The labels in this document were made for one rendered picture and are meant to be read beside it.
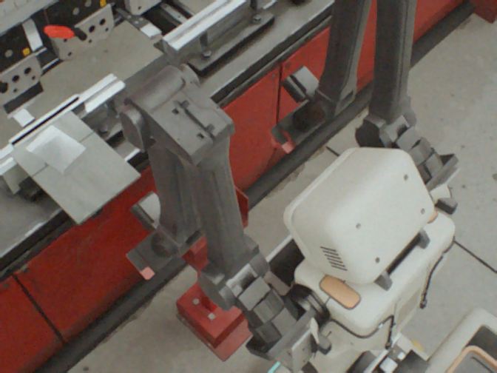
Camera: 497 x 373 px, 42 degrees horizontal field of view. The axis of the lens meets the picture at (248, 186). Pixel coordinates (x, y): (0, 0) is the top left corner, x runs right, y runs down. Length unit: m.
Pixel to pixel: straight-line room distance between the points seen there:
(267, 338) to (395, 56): 0.52
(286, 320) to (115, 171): 0.62
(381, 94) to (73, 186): 0.73
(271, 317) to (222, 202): 0.27
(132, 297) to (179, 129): 1.65
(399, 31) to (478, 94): 2.02
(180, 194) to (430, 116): 2.07
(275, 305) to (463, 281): 1.56
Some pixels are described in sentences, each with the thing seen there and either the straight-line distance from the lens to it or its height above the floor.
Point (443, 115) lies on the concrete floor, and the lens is 2.99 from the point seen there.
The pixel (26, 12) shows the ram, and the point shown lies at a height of 1.35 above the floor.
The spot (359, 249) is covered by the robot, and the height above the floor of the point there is 1.35.
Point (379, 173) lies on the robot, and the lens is 1.06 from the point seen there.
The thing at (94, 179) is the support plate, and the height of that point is 1.00.
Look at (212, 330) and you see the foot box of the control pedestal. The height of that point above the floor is 0.12.
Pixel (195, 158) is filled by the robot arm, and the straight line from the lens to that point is 0.81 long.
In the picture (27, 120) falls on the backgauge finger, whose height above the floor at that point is 1.00.
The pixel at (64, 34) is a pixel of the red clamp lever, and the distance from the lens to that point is 1.41.
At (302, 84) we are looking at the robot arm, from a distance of 1.38.
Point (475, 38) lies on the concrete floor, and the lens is 3.34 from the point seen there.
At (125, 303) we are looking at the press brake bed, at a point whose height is 0.05.
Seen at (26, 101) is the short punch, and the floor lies 1.10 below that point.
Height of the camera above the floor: 2.27
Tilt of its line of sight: 59 degrees down
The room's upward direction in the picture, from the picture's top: 1 degrees clockwise
